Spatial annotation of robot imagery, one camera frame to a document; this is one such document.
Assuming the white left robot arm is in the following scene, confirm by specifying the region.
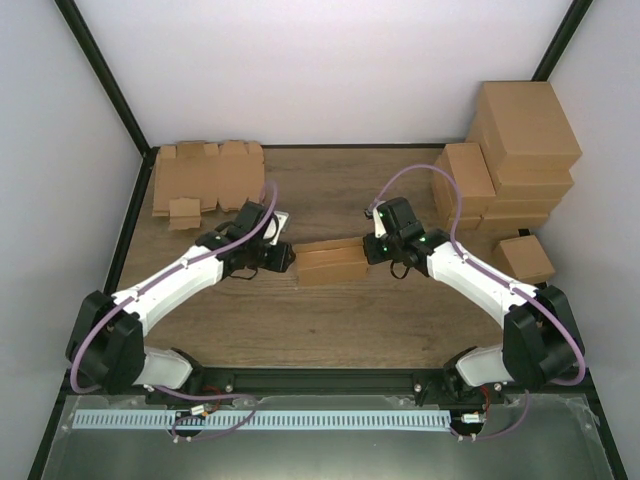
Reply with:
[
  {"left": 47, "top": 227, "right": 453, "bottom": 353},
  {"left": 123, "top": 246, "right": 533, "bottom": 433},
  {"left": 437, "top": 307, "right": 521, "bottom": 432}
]
[{"left": 66, "top": 201, "right": 295, "bottom": 404}]

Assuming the large top cardboard box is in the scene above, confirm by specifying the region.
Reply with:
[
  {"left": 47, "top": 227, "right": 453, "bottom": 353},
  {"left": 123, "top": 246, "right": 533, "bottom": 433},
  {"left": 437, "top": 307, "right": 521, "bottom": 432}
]
[{"left": 466, "top": 81, "right": 582, "bottom": 175}]

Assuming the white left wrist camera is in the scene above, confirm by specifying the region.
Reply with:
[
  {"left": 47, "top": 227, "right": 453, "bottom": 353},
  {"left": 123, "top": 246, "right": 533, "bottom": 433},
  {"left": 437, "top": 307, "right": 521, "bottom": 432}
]
[{"left": 263, "top": 211, "right": 290, "bottom": 245}]

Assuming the black frame post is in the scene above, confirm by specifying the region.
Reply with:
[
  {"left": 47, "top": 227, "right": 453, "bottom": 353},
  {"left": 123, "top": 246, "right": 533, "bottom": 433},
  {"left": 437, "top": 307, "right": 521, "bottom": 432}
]
[
  {"left": 53, "top": 0, "right": 151, "bottom": 156},
  {"left": 531, "top": 0, "right": 593, "bottom": 82}
]

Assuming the black frame post right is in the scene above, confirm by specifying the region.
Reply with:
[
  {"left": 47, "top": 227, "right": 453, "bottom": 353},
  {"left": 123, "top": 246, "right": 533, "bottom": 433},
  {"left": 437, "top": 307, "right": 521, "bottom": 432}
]
[{"left": 531, "top": 0, "right": 593, "bottom": 82}]

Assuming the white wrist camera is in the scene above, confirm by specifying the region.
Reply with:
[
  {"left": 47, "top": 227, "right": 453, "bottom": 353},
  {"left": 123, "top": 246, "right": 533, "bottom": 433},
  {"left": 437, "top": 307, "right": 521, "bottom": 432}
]
[
  {"left": 364, "top": 200, "right": 387, "bottom": 239},
  {"left": 263, "top": 211, "right": 290, "bottom": 245}
]

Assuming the medium folded cardboard box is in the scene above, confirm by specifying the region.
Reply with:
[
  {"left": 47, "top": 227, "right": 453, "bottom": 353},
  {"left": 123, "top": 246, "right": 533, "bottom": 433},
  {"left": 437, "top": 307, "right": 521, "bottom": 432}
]
[{"left": 433, "top": 143, "right": 495, "bottom": 220}]

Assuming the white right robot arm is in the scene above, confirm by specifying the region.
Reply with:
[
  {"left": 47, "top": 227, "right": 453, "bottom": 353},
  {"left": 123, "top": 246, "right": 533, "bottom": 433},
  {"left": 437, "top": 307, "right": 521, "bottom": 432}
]
[{"left": 363, "top": 197, "right": 586, "bottom": 403}]

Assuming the small loose cardboard flap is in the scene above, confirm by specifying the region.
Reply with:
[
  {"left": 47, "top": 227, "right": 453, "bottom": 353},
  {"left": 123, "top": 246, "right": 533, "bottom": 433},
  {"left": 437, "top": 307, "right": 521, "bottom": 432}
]
[{"left": 169, "top": 198, "right": 201, "bottom": 231}]

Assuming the small single cardboard box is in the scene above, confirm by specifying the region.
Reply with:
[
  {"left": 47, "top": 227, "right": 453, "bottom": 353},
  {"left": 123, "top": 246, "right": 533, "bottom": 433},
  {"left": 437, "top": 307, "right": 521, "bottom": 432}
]
[{"left": 492, "top": 235, "right": 555, "bottom": 284}]

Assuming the brown cardboard box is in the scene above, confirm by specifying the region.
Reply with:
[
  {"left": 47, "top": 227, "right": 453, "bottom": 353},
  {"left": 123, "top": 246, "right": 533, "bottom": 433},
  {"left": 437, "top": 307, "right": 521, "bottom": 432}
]
[{"left": 294, "top": 237, "right": 369, "bottom": 287}]

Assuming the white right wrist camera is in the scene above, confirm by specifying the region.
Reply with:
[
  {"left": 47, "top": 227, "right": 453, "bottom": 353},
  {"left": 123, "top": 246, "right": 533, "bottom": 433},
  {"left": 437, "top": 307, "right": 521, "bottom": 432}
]
[{"left": 364, "top": 200, "right": 387, "bottom": 239}]

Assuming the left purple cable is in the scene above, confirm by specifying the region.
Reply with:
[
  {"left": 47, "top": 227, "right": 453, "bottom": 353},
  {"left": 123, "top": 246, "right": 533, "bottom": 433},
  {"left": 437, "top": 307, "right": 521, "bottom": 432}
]
[{"left": 68, "top": 179, "right": 279, "bottom": 444}]

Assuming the stack of flat cardboard blanks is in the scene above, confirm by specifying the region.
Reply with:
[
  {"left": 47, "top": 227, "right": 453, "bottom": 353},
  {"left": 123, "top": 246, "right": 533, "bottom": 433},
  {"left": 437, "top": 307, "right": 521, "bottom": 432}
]
[{"left": 152, "top": 140, "right": 265, "bottom": 216}]

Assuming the black frame post left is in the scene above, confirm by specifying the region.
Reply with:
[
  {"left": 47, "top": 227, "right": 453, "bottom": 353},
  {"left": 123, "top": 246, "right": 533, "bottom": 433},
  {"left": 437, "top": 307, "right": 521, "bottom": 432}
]
[{"left": 53, "top": 0, "right": 151, "bottom": 156}]

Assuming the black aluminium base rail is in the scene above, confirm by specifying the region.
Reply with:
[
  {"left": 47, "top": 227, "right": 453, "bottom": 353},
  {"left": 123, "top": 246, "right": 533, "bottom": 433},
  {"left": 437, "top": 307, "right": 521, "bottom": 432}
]
[{"left": 64, "top": 367, "right": 591, "bottom": 406}]

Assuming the light blue slotted cable duct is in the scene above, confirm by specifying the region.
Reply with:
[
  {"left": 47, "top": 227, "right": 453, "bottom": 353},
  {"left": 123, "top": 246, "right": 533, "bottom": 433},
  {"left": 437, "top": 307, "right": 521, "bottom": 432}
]
[{"left": 71, "top": 409, "right": 451, "bottom": 433}]

